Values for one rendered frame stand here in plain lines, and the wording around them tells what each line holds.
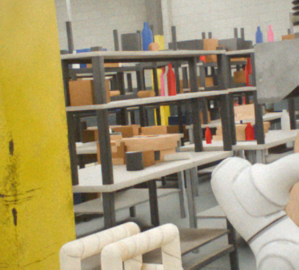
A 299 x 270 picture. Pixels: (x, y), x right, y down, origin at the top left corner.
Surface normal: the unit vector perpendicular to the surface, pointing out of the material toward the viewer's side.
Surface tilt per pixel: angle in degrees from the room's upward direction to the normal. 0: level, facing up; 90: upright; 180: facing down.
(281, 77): 90
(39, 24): 90
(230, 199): 89
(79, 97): 90
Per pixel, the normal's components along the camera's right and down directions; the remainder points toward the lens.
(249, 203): -0.41, 0.08
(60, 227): 0.86, -0.04
